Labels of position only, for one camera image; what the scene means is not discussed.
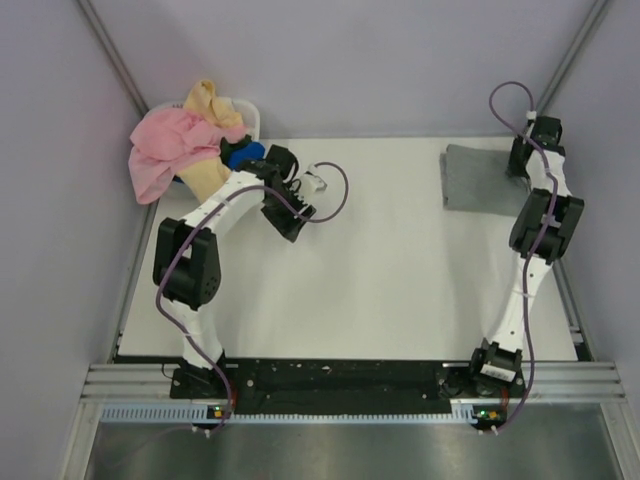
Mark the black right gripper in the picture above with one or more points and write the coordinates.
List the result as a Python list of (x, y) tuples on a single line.
[(512, 168)]

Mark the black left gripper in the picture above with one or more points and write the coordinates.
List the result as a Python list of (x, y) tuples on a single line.
[(287, 224)]

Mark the grey t shirt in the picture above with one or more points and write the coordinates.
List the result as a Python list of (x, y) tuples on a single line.
[(476, 181)]

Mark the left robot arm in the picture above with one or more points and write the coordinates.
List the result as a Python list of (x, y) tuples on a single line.
[(187, 266)]

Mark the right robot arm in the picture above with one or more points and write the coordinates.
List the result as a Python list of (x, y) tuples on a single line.
[(539, 237)]

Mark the blue t shirt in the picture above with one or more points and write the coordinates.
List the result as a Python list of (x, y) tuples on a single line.
[(254, 151)]

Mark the cream yellow t shirt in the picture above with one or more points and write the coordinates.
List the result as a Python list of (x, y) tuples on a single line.
[(216, 120)]

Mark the dark green t shirt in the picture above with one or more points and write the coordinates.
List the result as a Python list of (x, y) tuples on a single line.
[(227, 148)]

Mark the white laundry basket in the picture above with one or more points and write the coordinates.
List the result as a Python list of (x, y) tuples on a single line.
[(251, 119)]

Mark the pink t shirt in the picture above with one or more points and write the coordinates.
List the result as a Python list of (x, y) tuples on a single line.
[(159, 149)]

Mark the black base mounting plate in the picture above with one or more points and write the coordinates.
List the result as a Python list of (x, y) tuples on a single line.
[(334, 387)]

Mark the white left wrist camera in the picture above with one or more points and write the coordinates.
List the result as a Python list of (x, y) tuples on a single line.
[(311, 183)]

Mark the right aluminium corner post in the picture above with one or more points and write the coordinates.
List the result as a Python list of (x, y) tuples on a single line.
[(553, 53)]

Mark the aluminium corner post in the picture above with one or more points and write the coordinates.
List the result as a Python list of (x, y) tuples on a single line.
[(113, 57), (553, 53)]

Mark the left aluminium corner post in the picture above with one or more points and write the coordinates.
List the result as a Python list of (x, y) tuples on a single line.
[(113, 57)]

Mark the aluminium front frame rail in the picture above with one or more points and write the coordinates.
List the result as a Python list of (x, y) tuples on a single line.
[(545, 381)]

